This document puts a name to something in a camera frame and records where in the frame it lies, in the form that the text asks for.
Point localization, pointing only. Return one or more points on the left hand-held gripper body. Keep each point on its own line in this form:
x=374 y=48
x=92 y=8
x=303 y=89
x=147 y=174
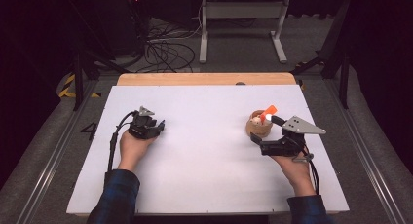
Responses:
x=142 y=126

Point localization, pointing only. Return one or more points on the grey metal stand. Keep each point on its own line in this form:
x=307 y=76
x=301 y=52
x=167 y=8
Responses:
x=242 y=10

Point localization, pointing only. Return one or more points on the black metal stand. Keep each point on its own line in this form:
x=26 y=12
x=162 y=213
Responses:
x=341 y=61
x=79 y=78

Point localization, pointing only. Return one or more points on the person's left hand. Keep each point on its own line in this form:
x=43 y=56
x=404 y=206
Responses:
x=130 y=151

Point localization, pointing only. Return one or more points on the person's right hand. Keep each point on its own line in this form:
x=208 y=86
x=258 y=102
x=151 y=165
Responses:
x=298 y=175

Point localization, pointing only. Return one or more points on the yellow and black tape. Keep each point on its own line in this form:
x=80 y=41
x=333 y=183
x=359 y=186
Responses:
x=66 y=87

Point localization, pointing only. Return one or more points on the aluminium rail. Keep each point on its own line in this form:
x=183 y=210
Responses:
x=373 y=159
x=55 y=152

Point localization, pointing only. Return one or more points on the round wooden pen holder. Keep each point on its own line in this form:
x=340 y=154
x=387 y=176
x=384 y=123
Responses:
x=258 y=130

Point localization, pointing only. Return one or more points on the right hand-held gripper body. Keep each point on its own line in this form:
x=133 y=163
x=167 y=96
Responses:
x=285 y=147

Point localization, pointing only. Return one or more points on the white board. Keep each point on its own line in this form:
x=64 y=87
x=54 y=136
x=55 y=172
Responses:
x=201 y=172

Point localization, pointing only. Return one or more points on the small white figurine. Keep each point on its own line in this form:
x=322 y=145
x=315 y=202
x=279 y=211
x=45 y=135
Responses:
x=256 y=120

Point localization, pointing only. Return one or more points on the dark equipment box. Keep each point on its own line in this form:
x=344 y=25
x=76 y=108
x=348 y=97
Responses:
x=130 y=22

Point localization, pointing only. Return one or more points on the pink and orange highlighter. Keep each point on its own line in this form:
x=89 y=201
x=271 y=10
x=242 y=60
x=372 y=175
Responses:
x=269 y=111

